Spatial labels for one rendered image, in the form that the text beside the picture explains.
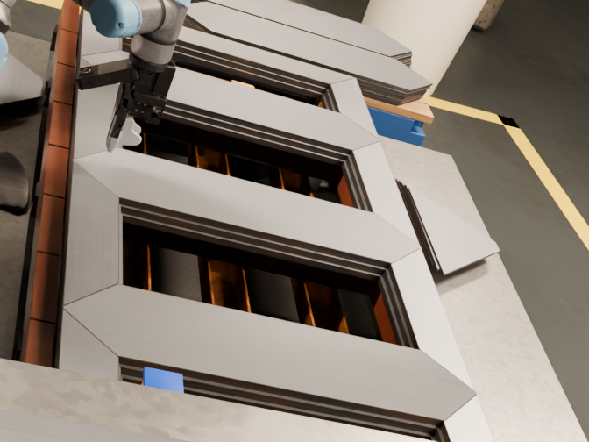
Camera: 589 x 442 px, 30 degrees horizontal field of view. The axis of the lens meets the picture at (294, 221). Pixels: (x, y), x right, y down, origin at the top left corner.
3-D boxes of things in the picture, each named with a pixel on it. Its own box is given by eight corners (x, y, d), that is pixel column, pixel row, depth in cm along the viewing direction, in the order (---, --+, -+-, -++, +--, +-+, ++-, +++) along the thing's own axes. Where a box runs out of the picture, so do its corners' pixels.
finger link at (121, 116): (117, 142, 202) (131, 102, 198) (109, 140, 202) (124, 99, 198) (117, 130, 206) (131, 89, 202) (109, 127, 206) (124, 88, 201)
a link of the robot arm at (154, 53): (136, 38, 192) (136, 18, 199) (129, 60, 194) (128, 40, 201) (177, 50, 194) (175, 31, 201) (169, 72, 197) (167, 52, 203)
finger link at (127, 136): (133, 166, 207) (147, 124, 203) (102, 158, 205) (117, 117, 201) (133, 157, 210) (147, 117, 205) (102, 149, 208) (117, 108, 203)
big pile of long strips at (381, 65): (403, 55, 342) (411, 39, 339) (433, 117, 310) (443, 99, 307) (158, -20, 318) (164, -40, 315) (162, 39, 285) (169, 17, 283)
